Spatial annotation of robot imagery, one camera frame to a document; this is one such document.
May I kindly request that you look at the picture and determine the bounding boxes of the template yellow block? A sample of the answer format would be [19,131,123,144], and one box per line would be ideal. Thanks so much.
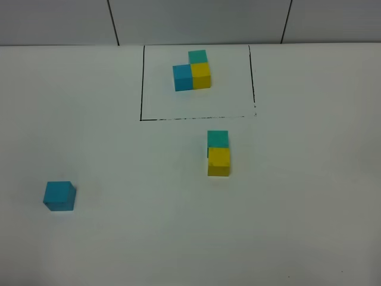
[190,62,211,89]

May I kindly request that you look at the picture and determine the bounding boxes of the template blue block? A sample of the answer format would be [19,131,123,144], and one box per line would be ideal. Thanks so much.
[173,64,193,91]

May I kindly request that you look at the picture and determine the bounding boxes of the template green block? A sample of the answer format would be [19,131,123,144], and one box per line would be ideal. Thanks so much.
[188,49,208,64]

